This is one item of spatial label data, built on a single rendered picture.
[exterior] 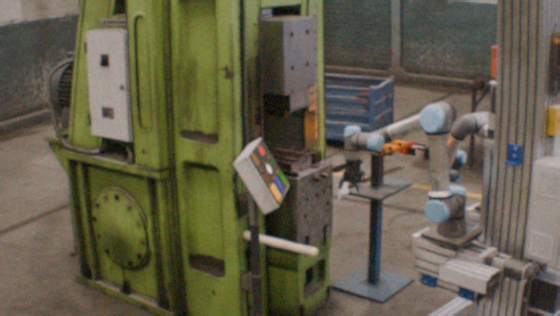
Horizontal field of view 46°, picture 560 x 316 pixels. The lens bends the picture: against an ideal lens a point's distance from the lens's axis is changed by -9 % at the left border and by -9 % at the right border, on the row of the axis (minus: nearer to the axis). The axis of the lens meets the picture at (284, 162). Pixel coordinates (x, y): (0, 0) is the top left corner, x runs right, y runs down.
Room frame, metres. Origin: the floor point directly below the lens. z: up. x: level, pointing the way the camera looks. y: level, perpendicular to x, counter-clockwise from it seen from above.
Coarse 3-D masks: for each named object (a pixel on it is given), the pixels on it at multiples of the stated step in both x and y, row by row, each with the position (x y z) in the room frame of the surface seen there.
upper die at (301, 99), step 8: (264, 96) 3.85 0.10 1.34; (272, 96) 3.82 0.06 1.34; (280, 96) 3.79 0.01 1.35; (288, 96) 3.76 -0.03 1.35; (296, 96) 3.80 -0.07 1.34; (304, 96) 3.87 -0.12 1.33; (264, 104) 3.85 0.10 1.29; (272, 104) 3.82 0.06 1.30; (280, 104) 3.79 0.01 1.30; (288, 104) 3.76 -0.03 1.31; (296, 104) 3.80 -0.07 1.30; (304, 104) 3.86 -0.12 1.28
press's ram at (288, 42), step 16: (288, 16) 3.99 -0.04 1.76; (304, 16) 3.96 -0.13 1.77; (272, 32) 3.75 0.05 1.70; (288, 32) 3.75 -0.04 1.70; (304, 32) 3.87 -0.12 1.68; (272, 48) 3.75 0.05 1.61; (288, 48) 3.74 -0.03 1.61; (304, 48) 3.87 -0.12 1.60; (272, 64) 3.75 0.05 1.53; (288, 64) 3.74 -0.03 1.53; (304, 64) 3.87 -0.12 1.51; (272, 80) 3.75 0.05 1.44; (288, 80) 3.74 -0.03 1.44; (304, 80) 3.87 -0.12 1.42
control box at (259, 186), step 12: (252, 144) 3.42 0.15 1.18; (264, 144) 3.47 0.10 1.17; (240, 156) 3.25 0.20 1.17; (252, 156) 3.21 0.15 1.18; (264, 156) 3.36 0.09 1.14; (240, 168) 3.16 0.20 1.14; (252, 168) 3.15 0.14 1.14; (264, 168) 3.26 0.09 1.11; (276, 168) 3.42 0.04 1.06; (252, 180) 3.15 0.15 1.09; (264, 180) 3.17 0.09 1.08; (252, 192) 3.15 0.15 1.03; (264, 192) 3.14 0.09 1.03; (264, 204) 3.14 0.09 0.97; (276, 204) 3.13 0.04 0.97
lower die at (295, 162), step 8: (272, 152) 3.94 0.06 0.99; (280, 152) 3.91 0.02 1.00; (296, 152) 3.92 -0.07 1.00; (304, 152) 3.93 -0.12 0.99; (288, 160) 3.81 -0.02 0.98; (296, 160) 3.79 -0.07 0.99; (304, 160) 3.86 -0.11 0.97; (288, 168) 3.76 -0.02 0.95; (296, 168) 3.79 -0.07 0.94; (304, 168) 3.86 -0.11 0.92
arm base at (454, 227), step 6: (462, 216) 3.06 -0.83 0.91; (444, 222) 3.07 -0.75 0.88; (450, 222) 3.05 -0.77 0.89; (456, 222) 3.04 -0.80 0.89; (462, 222) 3.05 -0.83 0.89; (438, 228) 3.10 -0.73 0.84; (444, 228) 3.05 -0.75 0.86; (450, 228) 3.04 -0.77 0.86; (456, 228) 3.04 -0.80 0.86; (462, 228) 3.04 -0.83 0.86; (444, 234) 3.04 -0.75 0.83; (450, 234) 3.03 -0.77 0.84; (456, 234) 3.02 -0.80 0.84; (462, 234) 3.03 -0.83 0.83
